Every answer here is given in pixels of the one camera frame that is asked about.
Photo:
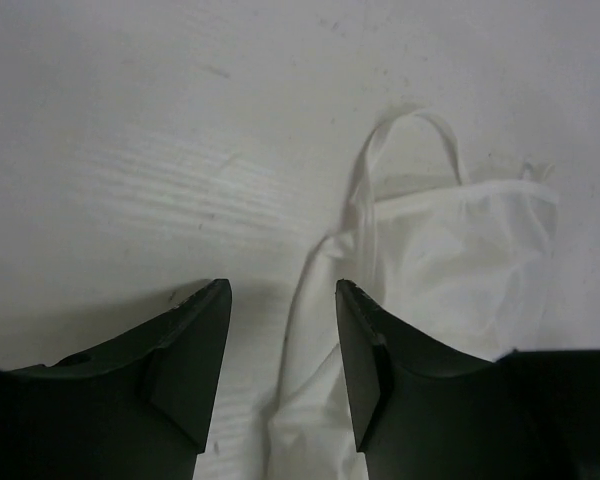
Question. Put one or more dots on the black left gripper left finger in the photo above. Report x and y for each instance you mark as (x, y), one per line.
(138, 406)

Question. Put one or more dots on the white tank top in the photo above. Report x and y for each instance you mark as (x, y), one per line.
(465, 261)

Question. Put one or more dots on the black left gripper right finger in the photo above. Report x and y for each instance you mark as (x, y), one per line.
(423, 410)

